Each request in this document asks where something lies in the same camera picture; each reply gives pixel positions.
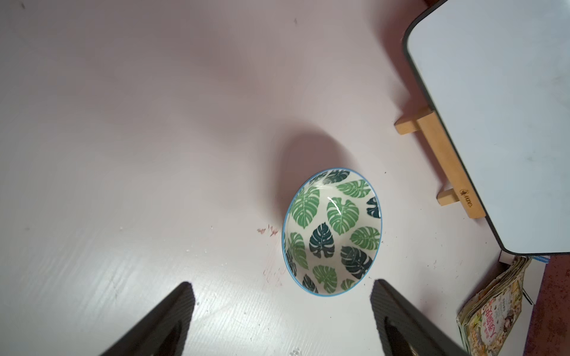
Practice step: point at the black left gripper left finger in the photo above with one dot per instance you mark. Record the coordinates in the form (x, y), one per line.
(164, 330)

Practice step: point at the green leaf pattern bowl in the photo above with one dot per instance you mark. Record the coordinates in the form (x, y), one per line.
(332, 232)

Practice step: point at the white whiteboard black frame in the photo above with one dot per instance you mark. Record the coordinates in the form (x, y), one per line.
(496, 73)

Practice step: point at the colourful cartoon picture book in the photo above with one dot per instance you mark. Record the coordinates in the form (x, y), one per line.
(487, 319)

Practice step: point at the wooden whiteboard easel stand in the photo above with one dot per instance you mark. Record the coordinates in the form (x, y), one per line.
(445, 155)

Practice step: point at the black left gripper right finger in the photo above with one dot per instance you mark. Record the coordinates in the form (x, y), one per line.
(403, 329)

